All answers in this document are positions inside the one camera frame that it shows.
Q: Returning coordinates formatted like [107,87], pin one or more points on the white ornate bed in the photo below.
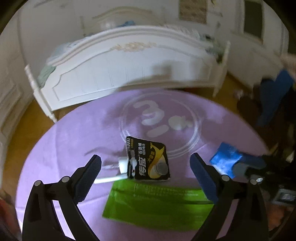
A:
[129,48]

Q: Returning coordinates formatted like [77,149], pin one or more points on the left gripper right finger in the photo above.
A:
[239,211]

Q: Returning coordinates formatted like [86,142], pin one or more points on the floral window blind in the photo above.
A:
[193,11]

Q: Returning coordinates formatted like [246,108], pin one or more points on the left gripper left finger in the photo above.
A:
[41,222]

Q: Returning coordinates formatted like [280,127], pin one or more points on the white framed window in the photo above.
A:
[253,19]

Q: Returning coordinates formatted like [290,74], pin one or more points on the green plastic wrapper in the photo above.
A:
[157,207]

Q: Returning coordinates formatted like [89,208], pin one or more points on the black battery package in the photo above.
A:
[147,160]

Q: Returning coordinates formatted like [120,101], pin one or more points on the white built-in wardrobe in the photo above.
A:
[16,92]

